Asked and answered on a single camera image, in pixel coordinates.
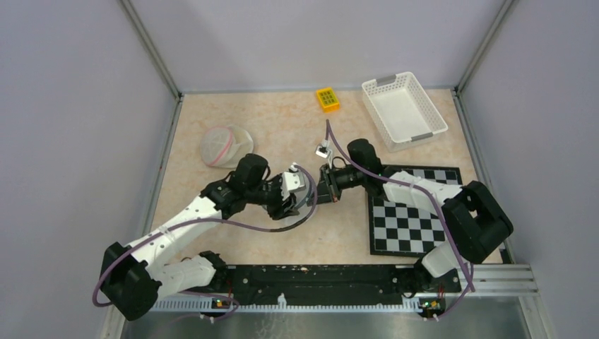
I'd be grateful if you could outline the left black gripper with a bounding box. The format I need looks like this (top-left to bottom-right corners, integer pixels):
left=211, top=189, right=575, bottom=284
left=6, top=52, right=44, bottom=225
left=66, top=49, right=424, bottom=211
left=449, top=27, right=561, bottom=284
left=246, top=172, right=299, bottom=220

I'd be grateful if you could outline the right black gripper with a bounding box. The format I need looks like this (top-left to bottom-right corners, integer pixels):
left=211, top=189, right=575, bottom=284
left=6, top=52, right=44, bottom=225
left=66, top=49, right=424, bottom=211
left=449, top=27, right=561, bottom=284
left=307, top=163, right=366, bottom=206

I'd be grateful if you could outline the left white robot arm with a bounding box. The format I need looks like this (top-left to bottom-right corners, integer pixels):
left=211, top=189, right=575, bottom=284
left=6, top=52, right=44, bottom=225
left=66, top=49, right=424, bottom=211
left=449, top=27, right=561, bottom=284
left=92, top=153, right=309, bottom=321

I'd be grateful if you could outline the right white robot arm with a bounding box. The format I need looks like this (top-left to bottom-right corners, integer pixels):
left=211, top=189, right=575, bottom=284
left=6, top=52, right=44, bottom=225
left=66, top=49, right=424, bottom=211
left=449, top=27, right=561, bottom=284
left=316, top=138, right=514, bottom=291

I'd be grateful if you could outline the black white checkerboard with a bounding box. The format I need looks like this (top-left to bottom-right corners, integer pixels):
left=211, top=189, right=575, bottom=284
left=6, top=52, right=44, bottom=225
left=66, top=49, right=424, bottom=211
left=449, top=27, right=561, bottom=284
left=367, top=165, right=469, bottom=257

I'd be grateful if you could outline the yellow toy block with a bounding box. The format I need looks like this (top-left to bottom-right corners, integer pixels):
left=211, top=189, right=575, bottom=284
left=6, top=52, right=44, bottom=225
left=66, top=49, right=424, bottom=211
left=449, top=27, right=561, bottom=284
left=316, top=87, right=340, bottom=113

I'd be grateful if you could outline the white plastic basket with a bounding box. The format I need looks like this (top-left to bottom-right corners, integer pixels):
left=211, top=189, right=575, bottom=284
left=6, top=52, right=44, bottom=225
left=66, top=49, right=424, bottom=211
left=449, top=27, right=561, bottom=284
left=362, top=71, right=449, bottom=153

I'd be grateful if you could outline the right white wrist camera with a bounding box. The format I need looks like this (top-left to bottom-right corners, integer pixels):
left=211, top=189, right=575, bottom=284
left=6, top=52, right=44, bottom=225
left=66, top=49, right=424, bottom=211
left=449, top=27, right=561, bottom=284
left=314, top=140, right=333, bottom=159

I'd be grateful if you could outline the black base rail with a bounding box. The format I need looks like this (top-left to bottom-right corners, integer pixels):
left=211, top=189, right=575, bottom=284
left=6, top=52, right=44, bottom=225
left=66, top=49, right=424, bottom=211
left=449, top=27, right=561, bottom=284
left=182, top=263, right=462, bottom=307

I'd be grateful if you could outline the white toothed cable strip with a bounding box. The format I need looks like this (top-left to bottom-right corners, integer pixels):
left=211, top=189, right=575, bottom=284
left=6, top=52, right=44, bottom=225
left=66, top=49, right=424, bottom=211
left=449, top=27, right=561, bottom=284
left=150, top=295, right=422, bottom=314

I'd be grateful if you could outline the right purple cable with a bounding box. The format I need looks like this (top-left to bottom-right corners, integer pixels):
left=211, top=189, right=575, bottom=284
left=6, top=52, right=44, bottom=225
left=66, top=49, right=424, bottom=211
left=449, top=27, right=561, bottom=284
left=325, top=119, right=476, bottom=321

